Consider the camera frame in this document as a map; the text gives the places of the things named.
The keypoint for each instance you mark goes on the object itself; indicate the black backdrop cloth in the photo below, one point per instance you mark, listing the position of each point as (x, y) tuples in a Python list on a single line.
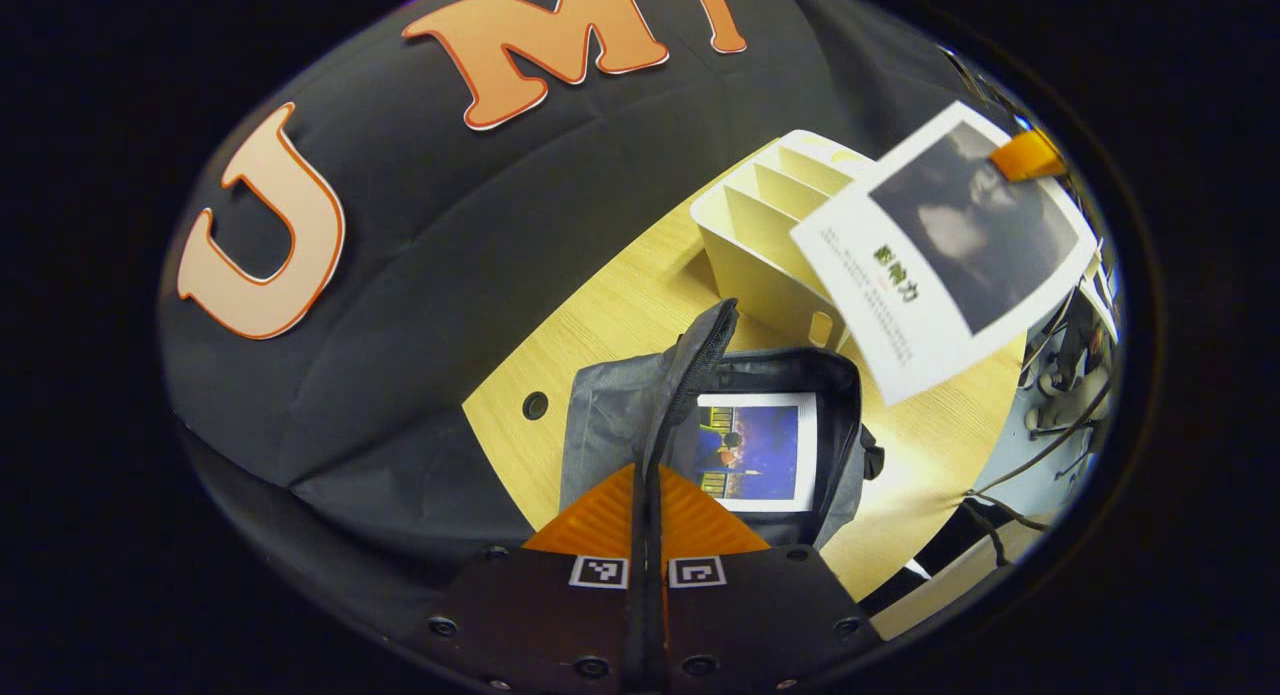
[(420, 275)]

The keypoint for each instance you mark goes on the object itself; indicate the white bookshelf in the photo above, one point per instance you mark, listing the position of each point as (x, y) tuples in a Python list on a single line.
[(750, 255)]

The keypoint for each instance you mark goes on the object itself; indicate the grey schoolbag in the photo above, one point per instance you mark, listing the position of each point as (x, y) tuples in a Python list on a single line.
[(600, 425)]

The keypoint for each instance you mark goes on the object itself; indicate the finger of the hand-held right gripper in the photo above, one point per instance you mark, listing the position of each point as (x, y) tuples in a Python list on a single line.
[(1028, 157)]

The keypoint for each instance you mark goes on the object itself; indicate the blue book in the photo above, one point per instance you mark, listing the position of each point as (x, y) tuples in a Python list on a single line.
[(760, 445)]

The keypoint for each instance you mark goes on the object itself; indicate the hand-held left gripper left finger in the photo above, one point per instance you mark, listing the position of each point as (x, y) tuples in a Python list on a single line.
[(530, 615)]

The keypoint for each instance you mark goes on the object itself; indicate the black and white book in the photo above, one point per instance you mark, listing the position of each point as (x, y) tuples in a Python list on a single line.
[(900, 295)]

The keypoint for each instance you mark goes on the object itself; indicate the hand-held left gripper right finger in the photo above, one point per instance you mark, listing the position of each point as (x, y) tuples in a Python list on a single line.
[(760, 615)]

